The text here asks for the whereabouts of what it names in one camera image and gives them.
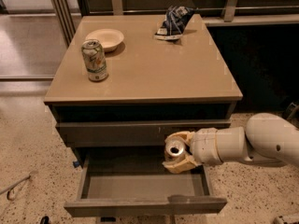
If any blue sneaker shoe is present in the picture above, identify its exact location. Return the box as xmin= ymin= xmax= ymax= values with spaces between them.
xmin=154 ymin=6 xmax=194 ymax=41

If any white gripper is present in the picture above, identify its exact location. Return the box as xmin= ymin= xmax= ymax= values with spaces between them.
xmin=163 ymin=128 xmax=222 ymax=174

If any open middle drawer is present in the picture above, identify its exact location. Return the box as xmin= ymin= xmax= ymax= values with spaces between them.
xmin=64 ymin=147 xmax=227 ymax=217

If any closed top drawer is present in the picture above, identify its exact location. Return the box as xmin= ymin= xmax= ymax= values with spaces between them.
xmin=56 ymin=119 xmax=231 ymax=147

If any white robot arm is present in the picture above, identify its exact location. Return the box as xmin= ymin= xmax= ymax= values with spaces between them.
xmin=163 ymin=113 xmax=299 ymax=174

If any grey drawer cabinet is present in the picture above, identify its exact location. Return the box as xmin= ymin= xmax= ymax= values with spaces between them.
xmin=43 ymin=14 xmax=244 ymax=218

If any orange soda can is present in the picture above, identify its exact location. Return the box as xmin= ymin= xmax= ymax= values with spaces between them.
xmin=165 ymin=140 xmax=185 ymax=159

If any green white soda can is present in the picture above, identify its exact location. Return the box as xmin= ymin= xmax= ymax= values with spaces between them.
xmin=81 ymin=39 xmax=108 ymax=82

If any white bowl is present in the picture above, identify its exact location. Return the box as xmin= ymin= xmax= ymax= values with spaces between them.
xmin=85 ymin=29 xmax=124 ymax=52

